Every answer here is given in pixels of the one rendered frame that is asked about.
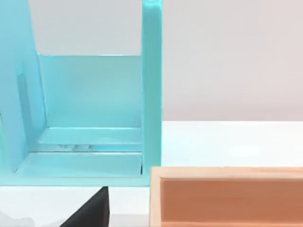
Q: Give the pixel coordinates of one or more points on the shallow salmon-coloured box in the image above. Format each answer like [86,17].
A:
[227,201]

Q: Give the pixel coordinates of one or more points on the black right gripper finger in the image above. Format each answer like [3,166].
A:
[94,211]

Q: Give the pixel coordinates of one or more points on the light blue rack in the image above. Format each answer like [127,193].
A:
[90,94]

